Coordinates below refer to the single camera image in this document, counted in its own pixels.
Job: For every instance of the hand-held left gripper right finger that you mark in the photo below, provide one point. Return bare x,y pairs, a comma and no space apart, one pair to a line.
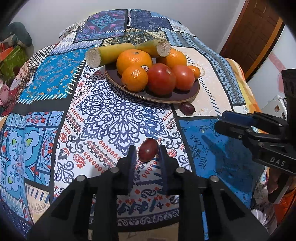
162,166

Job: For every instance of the dark red grape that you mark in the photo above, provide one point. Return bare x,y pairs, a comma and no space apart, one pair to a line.
148,149

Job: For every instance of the white wardrobe door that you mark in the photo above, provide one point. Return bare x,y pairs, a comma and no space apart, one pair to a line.
266,81

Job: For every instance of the blue patchwork blanket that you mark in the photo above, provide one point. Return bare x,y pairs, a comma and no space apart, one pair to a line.
104,115

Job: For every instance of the pink plush toy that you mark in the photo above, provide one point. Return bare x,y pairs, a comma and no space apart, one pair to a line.
3,92

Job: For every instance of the dark purple plate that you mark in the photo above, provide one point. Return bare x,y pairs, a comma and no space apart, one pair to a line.
166,97

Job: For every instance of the person's right hand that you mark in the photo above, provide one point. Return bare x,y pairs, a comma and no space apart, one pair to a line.
272,180

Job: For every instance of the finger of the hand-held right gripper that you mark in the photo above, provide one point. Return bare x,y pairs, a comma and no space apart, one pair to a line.
237,117
229,128

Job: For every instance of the orange with sticker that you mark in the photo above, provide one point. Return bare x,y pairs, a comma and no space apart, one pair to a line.
131,60

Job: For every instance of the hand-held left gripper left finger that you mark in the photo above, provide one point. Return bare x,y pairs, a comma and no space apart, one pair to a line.
132,164

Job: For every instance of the dark red plum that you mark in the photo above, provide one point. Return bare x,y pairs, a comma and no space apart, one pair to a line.
187,108

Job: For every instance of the white printed bag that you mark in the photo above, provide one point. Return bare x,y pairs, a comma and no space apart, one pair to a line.
275,104

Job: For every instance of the red tomato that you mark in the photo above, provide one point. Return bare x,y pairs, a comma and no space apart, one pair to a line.
161,78
184,77

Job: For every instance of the sugar cane piece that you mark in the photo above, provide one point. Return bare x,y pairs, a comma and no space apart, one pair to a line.
152,46
108,54

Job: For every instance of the large orange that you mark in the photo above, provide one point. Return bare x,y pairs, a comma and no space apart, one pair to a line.
177,59

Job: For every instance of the pale pink cloth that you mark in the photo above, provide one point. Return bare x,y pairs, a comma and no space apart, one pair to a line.
264,215

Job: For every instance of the wooden door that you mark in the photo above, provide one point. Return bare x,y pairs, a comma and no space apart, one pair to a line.
254,30

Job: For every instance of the orange box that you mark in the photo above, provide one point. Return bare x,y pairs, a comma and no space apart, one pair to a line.
5,51

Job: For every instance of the small orange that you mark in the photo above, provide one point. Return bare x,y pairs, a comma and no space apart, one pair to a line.
195,71
134,78

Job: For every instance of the grey plush toy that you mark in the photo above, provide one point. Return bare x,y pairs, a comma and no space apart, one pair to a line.
16,32

